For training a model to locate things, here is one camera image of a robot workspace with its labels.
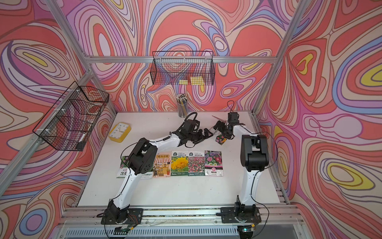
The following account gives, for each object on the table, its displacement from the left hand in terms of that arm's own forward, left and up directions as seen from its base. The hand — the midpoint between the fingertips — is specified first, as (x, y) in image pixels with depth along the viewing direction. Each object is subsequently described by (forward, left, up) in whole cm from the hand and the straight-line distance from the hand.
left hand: (211, 137), depth 95 cm
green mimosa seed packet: (-20, +55, -8) cm, 59 cm away
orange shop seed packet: (-15, +31, -8) cm, 36 cm away
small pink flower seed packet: (+3, -7, -7) cm, 11 cm away
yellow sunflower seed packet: (-14, +21, -7) cm, 26 cm away
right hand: (+7, -6, -4) cm, 11 cm away
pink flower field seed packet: (-12, +10, -8) cm, 18 cm away
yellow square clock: (+9, +64, -5) cm, 65 cm away
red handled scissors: (+24, -8, -7) cm, 26 cm away
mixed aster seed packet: (-12, -1, -8) cm, 15 cm away
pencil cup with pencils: (+26, +19, +5) cm, 33 cm away
